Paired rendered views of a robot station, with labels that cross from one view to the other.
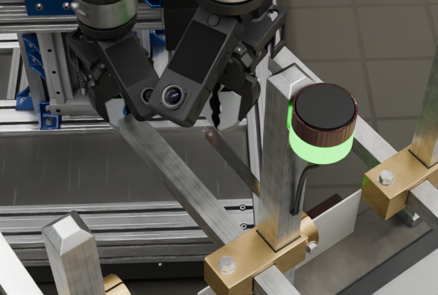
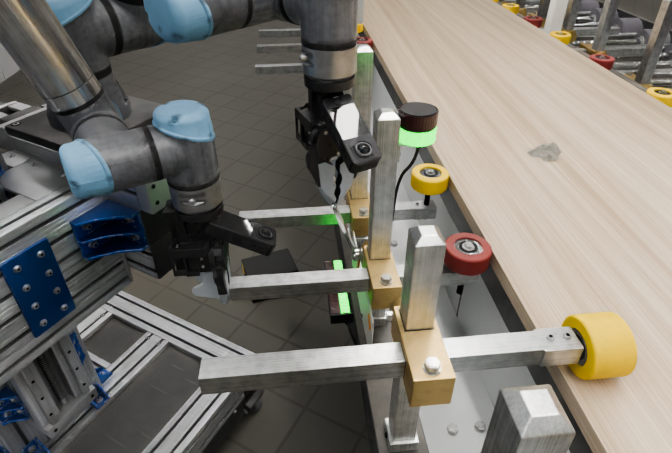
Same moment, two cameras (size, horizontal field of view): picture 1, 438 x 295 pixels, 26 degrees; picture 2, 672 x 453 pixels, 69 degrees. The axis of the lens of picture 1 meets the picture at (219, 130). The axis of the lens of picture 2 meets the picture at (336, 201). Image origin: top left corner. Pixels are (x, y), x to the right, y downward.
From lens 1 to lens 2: 0.74 m
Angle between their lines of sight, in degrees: 46
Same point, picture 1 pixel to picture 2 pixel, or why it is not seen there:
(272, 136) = (384, 164)
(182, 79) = (357, 138)
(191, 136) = (143, 376)
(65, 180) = not seen: outside the picture
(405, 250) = not seen: hidden behind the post
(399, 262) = not seen: hidden behind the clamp
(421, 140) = (358, 185)
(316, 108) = (418, 111)
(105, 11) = (216, 188)
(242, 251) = (379, 271)
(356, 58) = (161, 289)
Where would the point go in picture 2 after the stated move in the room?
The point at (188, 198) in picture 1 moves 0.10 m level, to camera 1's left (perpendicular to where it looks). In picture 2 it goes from (320, 281) to (287, 320)
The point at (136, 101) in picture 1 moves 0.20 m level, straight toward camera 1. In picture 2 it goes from (263, 240) to (386, 273)
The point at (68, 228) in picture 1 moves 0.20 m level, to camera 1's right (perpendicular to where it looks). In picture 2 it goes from (429, 229) to (481, 154)
